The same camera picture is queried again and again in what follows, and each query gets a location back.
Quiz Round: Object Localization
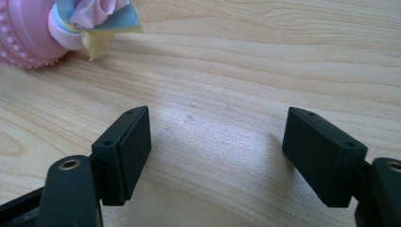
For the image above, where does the pink toy with pastel cloth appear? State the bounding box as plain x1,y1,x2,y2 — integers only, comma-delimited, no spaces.
0,0,144,70

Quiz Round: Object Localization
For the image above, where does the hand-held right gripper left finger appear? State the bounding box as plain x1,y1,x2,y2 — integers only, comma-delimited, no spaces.
91,105,152,207

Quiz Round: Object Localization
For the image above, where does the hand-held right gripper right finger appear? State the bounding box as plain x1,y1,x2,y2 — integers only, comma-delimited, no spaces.
281,106,369,209

